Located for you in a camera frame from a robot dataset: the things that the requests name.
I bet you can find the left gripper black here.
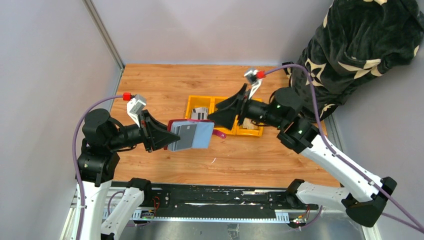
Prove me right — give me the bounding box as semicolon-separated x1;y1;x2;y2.
108;108;181;151

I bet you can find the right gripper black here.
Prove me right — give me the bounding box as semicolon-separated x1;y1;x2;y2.
207;83;286;131

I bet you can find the red card holder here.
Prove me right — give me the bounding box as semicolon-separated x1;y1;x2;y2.
164;119;227;152

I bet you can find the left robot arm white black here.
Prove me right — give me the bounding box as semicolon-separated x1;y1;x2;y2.
75;108;180;240

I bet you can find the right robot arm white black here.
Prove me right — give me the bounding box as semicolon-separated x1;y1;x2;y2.
208;85;397;228

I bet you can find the gold cards stack in bin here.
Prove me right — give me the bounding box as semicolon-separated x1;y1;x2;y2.
241;118;260;130

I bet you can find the white striped cards stack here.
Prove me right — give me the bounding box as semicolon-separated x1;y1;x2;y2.
190;107;209;120

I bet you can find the grey credit card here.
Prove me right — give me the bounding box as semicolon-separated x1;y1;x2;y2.
168;121;197;152

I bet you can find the middle yellow bin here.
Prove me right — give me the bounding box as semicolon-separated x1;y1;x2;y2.
212;96;237;136

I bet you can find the right yellow bin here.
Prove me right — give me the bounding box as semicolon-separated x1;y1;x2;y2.
235;116;265;137

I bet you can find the black patterned blanket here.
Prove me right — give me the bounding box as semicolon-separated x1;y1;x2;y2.
287;0;424;122

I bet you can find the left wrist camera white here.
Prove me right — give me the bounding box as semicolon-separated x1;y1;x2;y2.
126;94;147;128

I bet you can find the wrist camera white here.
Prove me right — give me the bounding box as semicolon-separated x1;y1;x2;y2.
126;94;147;128
244;68;264;99

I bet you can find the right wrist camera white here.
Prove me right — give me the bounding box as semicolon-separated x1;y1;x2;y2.
244;68;264;99

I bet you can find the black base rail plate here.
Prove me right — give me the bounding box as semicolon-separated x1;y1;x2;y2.
110;181;319;220

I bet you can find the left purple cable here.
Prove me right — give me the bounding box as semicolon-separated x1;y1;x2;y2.
72;92;133;240

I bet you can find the aluminium frame post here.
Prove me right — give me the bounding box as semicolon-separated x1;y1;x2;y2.
82;0;125;72

